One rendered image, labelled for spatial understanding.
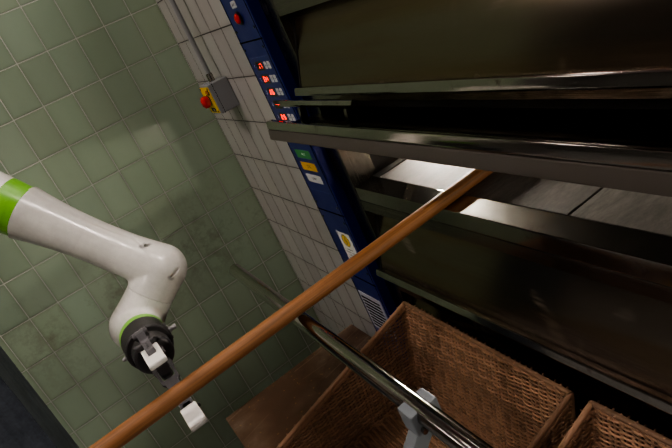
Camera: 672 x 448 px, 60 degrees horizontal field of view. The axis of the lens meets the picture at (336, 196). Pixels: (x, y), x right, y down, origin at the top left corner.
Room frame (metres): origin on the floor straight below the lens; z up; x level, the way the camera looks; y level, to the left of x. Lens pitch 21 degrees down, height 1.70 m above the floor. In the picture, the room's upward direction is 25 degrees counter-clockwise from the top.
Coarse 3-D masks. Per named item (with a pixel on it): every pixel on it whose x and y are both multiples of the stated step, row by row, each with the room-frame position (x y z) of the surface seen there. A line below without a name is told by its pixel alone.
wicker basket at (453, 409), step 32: (416, 320) 1.27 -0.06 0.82; (384, 352) 1.28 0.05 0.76; (416, 352) 1.29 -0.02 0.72; (448, 352) 1.15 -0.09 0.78; (480, 352) 1.04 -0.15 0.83; (352, 384) 1.24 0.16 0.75; (416, 384) 1.29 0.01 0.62; (448, 384) 1.16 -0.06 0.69; (480, 384) 1.05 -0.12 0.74; (512, 384) 0.95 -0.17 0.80; (544, 384) 0.87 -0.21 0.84; (320, 416) 1.20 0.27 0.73; (352, 416) 1.23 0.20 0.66; (384, 416) 1.25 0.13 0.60; (480, 416) 1.05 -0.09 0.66; (512, 416) 0.95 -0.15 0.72; (544, 416) 0.87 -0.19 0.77
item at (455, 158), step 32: (416, 128) 0.91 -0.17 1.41; (448, 128) 0.85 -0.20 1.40; (480, 128) 0.79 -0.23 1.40; (512, 128) 0.75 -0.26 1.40; (544, 128) 0.70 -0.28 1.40; (576, 128) 0.66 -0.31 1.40; (608, 128) 0.63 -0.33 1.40; (640, 128) 0.59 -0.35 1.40; (416, 160) 0.80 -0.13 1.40; (448, 160) 0.73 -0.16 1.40; (480, 160) 0.67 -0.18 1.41; (512, 160) 0.62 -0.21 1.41; (544, 160) 0.58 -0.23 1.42; (640, 192) 0.48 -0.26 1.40
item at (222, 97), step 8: (216, 80) 1.89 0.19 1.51; (224, 80) 1.89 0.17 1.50; (200, 88) 1.94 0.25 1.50; (208, 88) 1.87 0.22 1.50; (216, 88) 1.87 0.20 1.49; (224, 88) 1.88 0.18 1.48; (208, 96) 1.90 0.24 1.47; (216, 96) 1.87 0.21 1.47; (224, 96) 1.88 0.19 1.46; (232, 96) 1.89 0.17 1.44; (216, 104) 1.87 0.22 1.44; (224, 104) 1.87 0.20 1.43; (232, 104) 1.88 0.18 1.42; (216, 112) 1.90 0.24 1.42; (224, 112) 1.87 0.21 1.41
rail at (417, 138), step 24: (432, 144) 0.76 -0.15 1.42; (456, 144) 0.71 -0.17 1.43; (480, 144) 0.67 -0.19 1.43; (504, 144) 0.63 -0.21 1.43; (528, 144) 0.60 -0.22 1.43; (552, 144) 0.57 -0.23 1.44; (576, 144) 0.54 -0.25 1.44; (600, 144) 0.52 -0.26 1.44; (624, 144) 0.50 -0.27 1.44; (648, 144) 0.48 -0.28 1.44; (648, 168) 0.47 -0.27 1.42
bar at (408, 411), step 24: (264, 288) 1.08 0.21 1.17; (312, 336) 0.85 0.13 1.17; (336, 336) 0.81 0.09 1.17; (360, 360) 0.72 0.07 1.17; (384, 384) 0.65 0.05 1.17; (408, 408) 0.59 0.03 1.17; (432, 408) 0.57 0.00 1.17; (408, 432) 0.60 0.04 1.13; (432, 432) 0.55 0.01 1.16; (456, 432) 0.52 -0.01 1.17
